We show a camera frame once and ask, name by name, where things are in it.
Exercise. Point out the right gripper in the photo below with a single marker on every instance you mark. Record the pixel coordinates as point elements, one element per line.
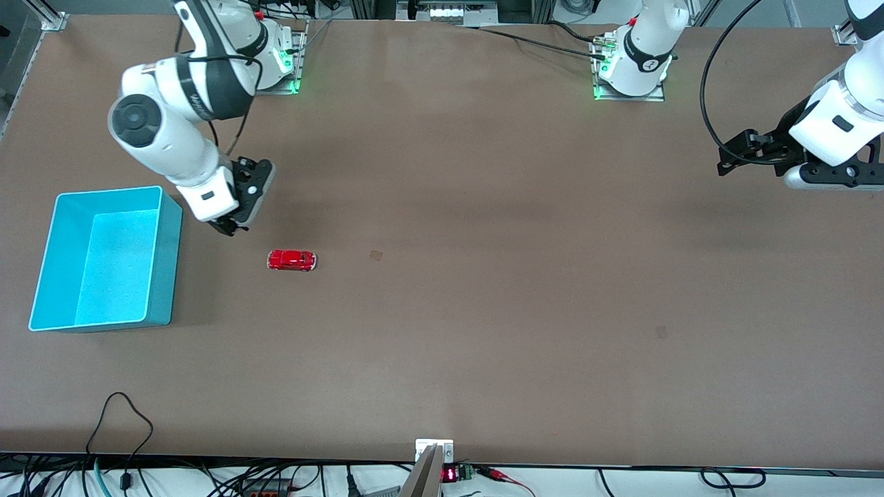
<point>222,224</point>

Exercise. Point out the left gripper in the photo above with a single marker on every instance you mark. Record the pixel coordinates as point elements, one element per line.
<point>781,143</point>

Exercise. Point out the red beetle toy car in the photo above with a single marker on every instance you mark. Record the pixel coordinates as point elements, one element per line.
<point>291,260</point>

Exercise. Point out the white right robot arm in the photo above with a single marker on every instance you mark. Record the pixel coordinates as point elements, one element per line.
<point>166,131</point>

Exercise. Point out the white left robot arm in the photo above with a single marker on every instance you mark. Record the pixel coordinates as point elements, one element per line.
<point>642,62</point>

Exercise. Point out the turquoise blue plastic box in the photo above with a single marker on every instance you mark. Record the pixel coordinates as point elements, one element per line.
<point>114,269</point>

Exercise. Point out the orange black power strip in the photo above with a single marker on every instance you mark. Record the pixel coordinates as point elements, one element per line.
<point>266,487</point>

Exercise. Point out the grey lit rack unit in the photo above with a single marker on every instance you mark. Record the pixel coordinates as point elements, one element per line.
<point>449,11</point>

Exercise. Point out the red digit display module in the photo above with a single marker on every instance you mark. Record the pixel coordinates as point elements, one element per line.
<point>449,475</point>

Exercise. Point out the green terminal block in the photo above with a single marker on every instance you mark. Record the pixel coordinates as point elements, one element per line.
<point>465,472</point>

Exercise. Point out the red clip lead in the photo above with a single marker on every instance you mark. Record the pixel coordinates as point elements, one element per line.
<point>504,478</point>

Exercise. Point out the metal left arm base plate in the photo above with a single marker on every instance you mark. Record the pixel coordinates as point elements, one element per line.
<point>625,93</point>

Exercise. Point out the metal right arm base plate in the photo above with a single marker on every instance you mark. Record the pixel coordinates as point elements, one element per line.
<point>283,83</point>

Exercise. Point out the aluminium frame corner bracket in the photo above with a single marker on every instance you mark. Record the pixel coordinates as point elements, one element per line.
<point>54,21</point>
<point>844,36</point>

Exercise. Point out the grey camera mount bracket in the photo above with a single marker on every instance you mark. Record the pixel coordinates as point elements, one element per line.
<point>429,469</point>

